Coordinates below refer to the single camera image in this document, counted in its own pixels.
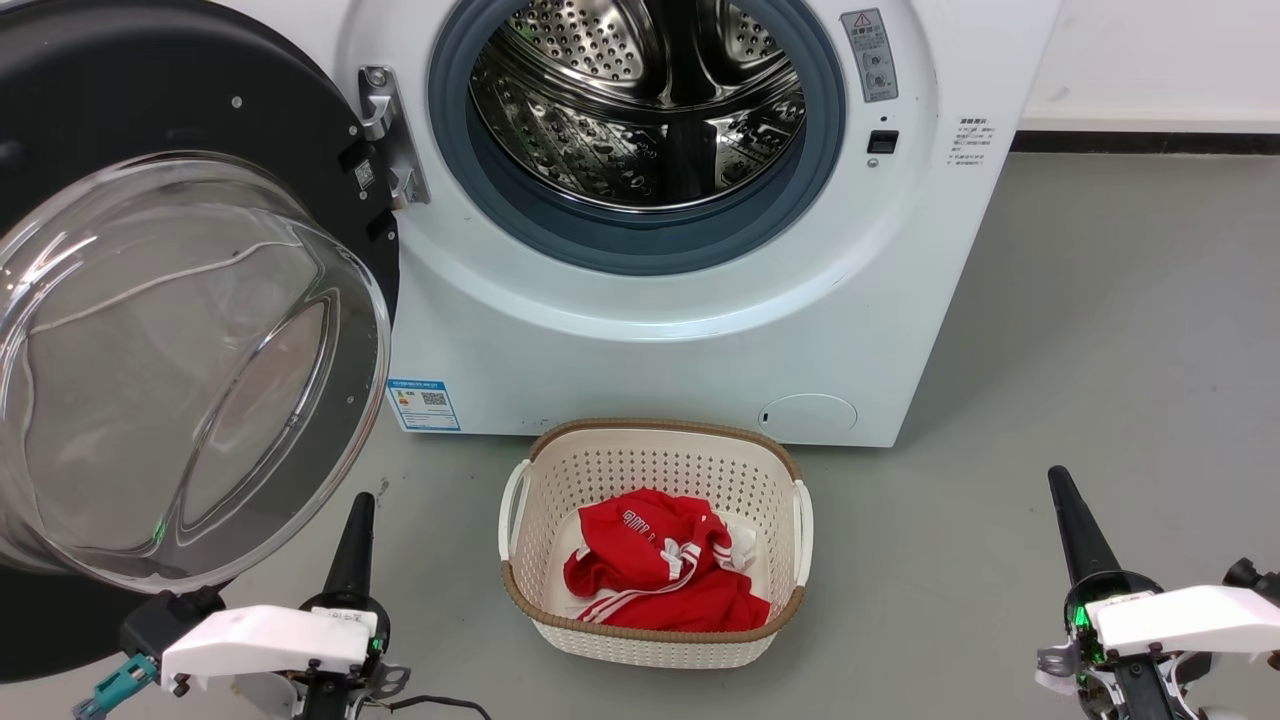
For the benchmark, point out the black text notice label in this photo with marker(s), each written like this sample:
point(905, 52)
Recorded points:
point(970, 142)

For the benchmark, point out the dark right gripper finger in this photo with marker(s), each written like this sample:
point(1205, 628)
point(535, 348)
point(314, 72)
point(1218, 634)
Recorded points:
point(1097, 540)
point(1073, 535)

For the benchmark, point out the round white filter cover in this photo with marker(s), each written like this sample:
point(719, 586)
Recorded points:
point(808, 418)

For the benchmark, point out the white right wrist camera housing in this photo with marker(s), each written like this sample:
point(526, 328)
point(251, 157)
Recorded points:
point(1190, 618)

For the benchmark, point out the white front-load washing machine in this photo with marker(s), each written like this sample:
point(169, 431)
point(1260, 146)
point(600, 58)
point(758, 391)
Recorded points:
point(850, 280)

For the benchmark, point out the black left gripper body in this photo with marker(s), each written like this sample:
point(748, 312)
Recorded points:
point(345, 695)

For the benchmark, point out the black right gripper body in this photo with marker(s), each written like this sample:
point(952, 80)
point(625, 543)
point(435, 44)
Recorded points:
point(1085, 625)

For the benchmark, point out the red garment with white stripes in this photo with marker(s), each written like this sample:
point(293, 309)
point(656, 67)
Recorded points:
point(650, 570)

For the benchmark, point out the silver metal door hinge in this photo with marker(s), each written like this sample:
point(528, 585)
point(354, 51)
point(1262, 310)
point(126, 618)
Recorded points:
point(392, 130)

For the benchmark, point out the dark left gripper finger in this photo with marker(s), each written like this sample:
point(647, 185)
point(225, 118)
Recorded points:
point(364, 560)
point(347, 560)

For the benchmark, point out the cream perforated laundry basket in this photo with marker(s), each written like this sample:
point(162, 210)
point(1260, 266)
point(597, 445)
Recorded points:
point(650, 468)

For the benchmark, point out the grey warning sticker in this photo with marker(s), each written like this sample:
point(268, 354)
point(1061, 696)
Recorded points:
point(870, 55)

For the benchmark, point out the stainless steel washer drum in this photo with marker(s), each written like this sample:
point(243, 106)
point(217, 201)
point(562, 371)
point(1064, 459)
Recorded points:
point(640, 110)

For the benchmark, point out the black left wrist box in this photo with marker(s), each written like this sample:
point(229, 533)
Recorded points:
point(165, 620)

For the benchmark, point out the black round glass washer door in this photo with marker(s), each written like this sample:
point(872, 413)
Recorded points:
point(180, 380)

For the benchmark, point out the black door latch socket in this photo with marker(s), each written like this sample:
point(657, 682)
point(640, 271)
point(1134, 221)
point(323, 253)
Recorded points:
point(882, 141)

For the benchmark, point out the blue energy label sticker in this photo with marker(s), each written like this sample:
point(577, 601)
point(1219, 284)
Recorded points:
point(424, 405)

